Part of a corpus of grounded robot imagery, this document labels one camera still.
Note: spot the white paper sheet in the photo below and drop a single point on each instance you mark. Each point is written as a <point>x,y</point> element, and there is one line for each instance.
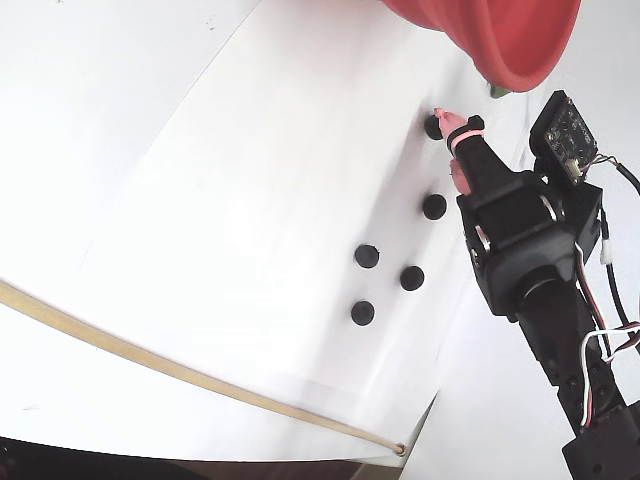
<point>300,200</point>

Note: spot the red collapsible silicone cup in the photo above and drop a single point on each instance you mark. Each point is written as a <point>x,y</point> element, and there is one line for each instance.
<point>500,35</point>

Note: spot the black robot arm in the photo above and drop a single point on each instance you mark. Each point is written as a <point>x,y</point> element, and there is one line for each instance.
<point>555,330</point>

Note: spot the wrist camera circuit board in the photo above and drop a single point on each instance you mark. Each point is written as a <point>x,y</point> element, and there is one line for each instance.
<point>567,132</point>

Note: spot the long wooden stick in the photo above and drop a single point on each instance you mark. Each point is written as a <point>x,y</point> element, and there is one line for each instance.
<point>100,345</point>

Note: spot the dark blueberry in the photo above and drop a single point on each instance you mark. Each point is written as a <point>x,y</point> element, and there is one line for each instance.
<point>434,206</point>
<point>362,312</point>
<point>433,129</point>
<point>366,255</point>
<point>411,277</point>

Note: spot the curled green leaf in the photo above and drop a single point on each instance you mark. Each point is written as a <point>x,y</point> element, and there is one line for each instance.
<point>498,91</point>

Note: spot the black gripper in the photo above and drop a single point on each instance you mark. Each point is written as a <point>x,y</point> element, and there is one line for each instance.
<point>505,212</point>

